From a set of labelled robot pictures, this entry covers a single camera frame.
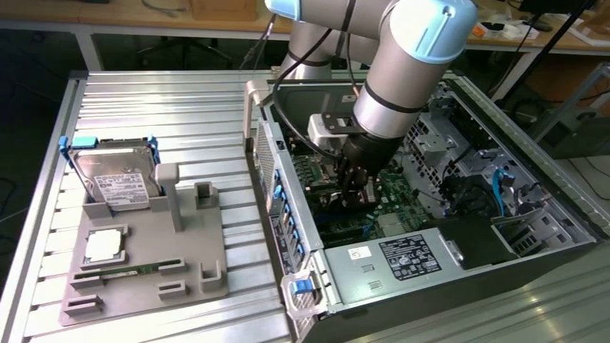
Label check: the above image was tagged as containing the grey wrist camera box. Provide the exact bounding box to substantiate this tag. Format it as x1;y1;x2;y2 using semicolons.
307;113;358;149

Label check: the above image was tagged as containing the dark equipment box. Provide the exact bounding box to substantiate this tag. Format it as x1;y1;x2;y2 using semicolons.
541;106;610;160

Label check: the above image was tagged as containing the blue disk wire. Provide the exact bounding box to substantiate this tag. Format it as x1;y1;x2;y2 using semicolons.
490;167;517;219

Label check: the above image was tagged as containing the silver CPU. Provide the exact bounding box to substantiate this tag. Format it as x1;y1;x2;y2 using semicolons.
84;230;125;267

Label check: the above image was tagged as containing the black monitor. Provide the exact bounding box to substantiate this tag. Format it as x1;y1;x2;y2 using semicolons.
517;0;597;16

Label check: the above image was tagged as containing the black stand pole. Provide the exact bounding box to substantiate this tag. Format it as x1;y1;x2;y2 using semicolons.
489;0;602;103

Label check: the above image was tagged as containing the open black PC case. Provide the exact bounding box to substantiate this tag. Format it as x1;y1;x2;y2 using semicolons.
240;79;601;343

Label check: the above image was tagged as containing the graphics card with silver bracket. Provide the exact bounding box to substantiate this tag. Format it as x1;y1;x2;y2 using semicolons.
311;189;371;215

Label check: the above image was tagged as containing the CPU socket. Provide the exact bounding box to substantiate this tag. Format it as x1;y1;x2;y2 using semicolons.
314;156;343;180

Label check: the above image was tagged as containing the hard disk with blue rails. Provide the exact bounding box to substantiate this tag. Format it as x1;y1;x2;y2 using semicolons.
55;135;162;215

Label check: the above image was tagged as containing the green RAM stick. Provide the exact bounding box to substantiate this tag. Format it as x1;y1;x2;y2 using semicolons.
97;262;163;282

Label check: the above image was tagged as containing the black plastic shroud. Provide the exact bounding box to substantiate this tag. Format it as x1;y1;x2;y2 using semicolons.
418;217;521;271

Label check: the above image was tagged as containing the black office chair base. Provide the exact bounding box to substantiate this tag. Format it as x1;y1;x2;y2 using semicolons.
135;35;235;71

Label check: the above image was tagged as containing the silver chipset heatsink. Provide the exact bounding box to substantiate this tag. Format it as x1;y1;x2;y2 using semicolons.
375;214;404;237

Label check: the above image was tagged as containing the black camera cable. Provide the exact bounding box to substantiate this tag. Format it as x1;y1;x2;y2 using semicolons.
271;0;358;160

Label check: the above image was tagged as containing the grey parts rack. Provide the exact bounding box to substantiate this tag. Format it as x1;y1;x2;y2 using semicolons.
59;162;232;328

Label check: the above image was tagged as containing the silver power supply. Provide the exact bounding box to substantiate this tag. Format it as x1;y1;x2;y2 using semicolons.
322;228;467;312

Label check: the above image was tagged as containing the green motherboard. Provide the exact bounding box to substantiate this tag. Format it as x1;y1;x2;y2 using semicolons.
288;134;444;247

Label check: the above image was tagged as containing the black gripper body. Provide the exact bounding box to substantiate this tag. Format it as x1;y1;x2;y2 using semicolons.
342;131;404;172

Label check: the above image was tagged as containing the grey arm cable with plug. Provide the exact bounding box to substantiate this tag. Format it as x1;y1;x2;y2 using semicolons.
238;14;279;71

